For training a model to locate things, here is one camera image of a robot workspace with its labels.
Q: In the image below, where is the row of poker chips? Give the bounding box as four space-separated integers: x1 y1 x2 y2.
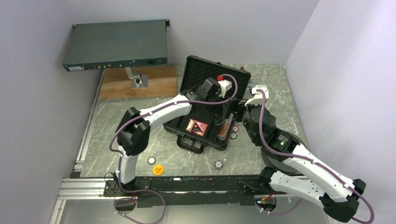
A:
218 113 234 141

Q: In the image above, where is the red playing card deck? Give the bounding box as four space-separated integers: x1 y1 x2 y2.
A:
185 119 208 137

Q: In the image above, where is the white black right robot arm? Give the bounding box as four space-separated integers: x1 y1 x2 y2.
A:
241 105 366 223

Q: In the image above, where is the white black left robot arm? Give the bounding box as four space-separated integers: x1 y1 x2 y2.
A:
109 74 238 196

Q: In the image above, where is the black foam-lined poker case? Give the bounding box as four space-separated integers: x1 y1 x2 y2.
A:
163 56 251 154

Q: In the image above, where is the poker chip beside case lower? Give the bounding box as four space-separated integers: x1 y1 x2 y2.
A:
230 133 238 140

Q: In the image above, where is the grey foam roll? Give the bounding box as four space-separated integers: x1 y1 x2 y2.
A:
261 129 306 175

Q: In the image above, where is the green poker chip on table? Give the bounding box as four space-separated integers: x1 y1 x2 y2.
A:
147 157 156 165

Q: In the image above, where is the orange round sticker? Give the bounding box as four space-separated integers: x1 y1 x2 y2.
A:
152 164 164 175

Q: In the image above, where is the wooden board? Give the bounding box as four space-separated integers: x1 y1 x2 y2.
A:
99 65 177 99

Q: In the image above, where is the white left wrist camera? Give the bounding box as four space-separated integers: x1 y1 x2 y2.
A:
217 76 232 98

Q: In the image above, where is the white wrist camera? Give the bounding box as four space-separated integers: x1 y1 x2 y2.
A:
245 85 269 106
217 76 232 98

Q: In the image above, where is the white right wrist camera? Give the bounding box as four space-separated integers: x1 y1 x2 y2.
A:
245 85 269 106

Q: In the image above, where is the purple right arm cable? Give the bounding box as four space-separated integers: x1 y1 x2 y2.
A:
255 89 375 224

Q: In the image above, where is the metal stand bracket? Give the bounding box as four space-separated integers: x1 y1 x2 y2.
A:
125 67 149 89

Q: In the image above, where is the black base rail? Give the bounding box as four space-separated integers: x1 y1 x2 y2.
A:
103 175 274 208

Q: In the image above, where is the grey rack network switch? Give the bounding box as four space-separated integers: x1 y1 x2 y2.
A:
62 19 170 71

